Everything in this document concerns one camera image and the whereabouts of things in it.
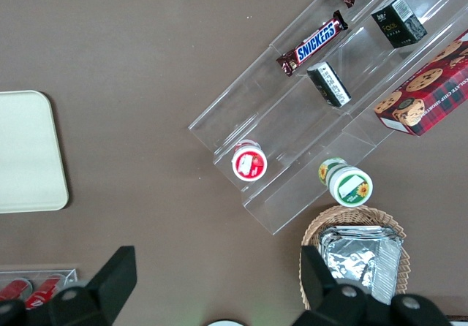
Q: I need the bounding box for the red-lidded yoghurt cup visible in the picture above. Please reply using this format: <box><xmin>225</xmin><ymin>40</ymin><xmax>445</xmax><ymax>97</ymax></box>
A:
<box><xmin>230</xmin><ymin>139</ymin><xmax>268</xmax><ymax>183</ymax></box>

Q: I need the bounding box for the light tan wicker basket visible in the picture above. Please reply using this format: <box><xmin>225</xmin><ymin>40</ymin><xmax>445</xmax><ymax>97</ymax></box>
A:
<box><xmin>299</xmin><ymin>205</ymin><xmax>411</xmax><ymax>311</ymax></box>

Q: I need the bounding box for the cream rectangular tray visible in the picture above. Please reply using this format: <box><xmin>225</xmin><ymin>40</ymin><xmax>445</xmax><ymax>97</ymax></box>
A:
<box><xmin>0</xmin><ymin>90</ymin><xmax>69</xmax><ymax>214</ymax></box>

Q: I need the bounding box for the aluminium foil tray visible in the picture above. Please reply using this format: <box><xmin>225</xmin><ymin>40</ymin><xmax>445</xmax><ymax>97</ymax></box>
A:
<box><xmin>317</xmin><ymin>225</ymin><xmax>404</xmax><ymax>305</ymax></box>

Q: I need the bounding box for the green-lidded sunflower cup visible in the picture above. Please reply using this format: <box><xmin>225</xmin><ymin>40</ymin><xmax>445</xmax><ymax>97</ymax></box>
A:
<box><xmin>317</xmin><ymin>156</ymin><xmax>374</xmax><ymax>208</ymax></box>

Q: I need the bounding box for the small black carton box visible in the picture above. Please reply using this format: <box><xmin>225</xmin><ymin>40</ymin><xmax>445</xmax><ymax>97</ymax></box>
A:
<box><xmin>306</xmin><ymin>61</ymin><xmax>352</xmax><ymax>108</ymax></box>
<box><xmin>370</xmin><ymin>0</ymin><xmax>429</xmax><ymax>49</ymax></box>

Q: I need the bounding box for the red tartan cookie box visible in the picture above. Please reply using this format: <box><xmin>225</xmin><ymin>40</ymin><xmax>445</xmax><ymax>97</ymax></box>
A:
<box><xmin>373</xmin><ymin>29</ymin><xmax>468</xmax><ymax>137</ymax></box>

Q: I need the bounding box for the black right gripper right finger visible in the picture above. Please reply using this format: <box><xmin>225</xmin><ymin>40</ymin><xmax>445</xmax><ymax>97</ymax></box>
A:
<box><xmin>292</xmin><ymin>246</ymin><xmax>453</xmax><ymax>326</ymax></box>

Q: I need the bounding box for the clear acrylic bottle rack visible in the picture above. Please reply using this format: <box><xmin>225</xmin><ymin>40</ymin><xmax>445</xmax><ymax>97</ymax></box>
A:
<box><xmin>0</xmin><ymin>267</ymin><xmax>79</xmax><ymax>305</ymax></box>

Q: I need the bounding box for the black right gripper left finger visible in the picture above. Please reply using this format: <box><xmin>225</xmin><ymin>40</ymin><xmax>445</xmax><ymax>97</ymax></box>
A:
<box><xmin>0</xmin><ymin>246</ymin><xmax>138</xmax><ymax>326</ymax></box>

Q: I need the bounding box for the clear acrylic stepped shelf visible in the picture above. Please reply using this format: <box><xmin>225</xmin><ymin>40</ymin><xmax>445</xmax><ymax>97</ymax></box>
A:
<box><xmin>188</xmin><ymin>0</ymin><xmax>468</xmax><ymax>236</ymax></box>

